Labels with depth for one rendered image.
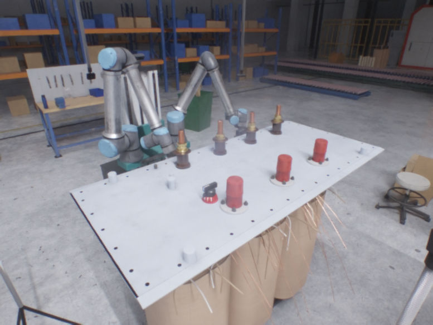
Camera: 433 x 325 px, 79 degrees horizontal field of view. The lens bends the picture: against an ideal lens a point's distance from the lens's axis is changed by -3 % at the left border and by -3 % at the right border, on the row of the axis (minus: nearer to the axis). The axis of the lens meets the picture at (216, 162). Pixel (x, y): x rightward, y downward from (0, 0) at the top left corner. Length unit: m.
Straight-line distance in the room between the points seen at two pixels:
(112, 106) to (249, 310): 1.57
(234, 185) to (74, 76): 5.27
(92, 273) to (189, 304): 1.71
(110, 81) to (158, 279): 1.31
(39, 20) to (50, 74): 3.12
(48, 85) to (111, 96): 4.15
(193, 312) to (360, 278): 1.91
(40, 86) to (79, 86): 0.68
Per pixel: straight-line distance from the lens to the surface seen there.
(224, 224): 1.06
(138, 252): 0.99
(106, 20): 9.35
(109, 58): 1.82
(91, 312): 2.66
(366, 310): 2.75
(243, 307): 1.86
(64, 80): 6.03
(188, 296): 1.31
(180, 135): 1.40
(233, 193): 1.08
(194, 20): 10.91
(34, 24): 8.88
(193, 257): 0.91
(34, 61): 8.93
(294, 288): 2.29
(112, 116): 1.94
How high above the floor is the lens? 2.04
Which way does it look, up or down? 26 degrees down
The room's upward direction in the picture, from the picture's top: straight up
